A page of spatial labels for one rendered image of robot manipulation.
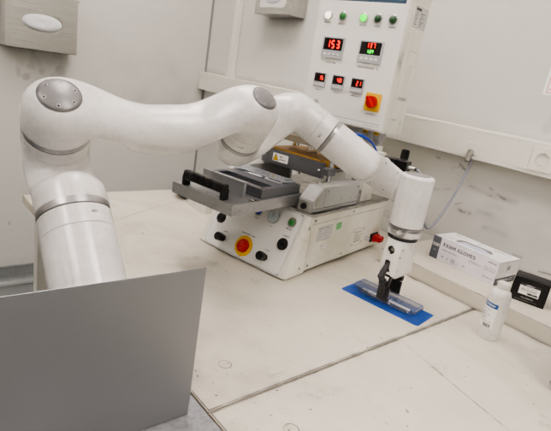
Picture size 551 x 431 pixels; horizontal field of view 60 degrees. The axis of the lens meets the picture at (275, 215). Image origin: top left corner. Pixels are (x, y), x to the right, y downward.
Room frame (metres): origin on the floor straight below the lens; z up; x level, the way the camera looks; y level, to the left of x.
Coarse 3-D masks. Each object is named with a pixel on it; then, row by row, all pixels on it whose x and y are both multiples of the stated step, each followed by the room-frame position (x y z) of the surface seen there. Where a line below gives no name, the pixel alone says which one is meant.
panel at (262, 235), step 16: (224, 224) 1.36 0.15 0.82; (240, 224) 1.33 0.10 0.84; (256, 224) 1.30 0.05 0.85; (272, 224) 1.28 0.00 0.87; (208, 240) 1.35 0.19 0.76; (224, 240) 1.33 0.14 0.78; (256, 240) 1.28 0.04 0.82; (272, 240) 1.25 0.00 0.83; (288, 240) 1.23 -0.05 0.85; (240, 256) 1.27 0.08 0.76; (272, 256) 1.23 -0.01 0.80; (272, 272) 1.20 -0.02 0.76
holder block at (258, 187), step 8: (232, 168) 1.35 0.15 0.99; (232, 176) 1.25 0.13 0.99; (240, 176) 1.29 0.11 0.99; (248, 176) 1.29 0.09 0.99; (256, 176) 1.30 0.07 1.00; (248, 184) 1.20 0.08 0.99; (256, 184) 1.25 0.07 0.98; (264, 184) 1.24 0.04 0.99; (272, 184) 1.24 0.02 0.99; (296, 184) 1.29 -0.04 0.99; (248, 192) 1.19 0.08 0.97; (256, 192) 1.17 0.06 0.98; (264, 192) 1.17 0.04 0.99; (272, 192) 1.20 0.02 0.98; (280, 192) 1.22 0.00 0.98; (288, 192) 1.26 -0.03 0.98; (296, 192) 1.28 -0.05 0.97
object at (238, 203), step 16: (208, 176) 1.22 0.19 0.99; (224, 176) 1.18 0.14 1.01; (176, 192) 1.18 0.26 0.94; (192, 192) 1.15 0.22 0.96; (208, 192) 1.14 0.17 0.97; (240, 192) 1.15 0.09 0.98; (224, 208) 1.08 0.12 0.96; (240, 208) 1.09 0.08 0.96; (256, 208) 1.14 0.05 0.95; (272, 208) 1.19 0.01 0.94
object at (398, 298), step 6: (354, 282) 1.20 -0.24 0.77; (360, 282) 1.20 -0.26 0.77; (366, 282) 1.21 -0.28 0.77; (372, 282) 1.22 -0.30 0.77; (366, 288) 1.17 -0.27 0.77; (372, 288) 1.18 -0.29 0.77; (390, 294) 1.16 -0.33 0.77; (396, 294) 1.16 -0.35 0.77; (396, 300) 1.13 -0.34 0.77; (402, 300) 1.13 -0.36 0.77; (408, 300) 1.14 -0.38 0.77; (408, 306) 1.10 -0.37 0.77; (414, 306) 1.11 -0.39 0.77; (420, 306) 1.12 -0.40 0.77
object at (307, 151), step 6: (282, 150) 1.46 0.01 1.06; (288, 150) 1.46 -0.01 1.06; (294, 150) 1.48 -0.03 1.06; (300, 150) 1.50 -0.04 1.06; (306, 150) 1.49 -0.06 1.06; (312, 150) 1.48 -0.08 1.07; (306, 156) 1.40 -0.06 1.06; (312, 156) 1.41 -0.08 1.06; (318, 156) 1.43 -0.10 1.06; (324, 156) 1.45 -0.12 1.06; (324, 162) 1.37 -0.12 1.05; (336, 168) 1.44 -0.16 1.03
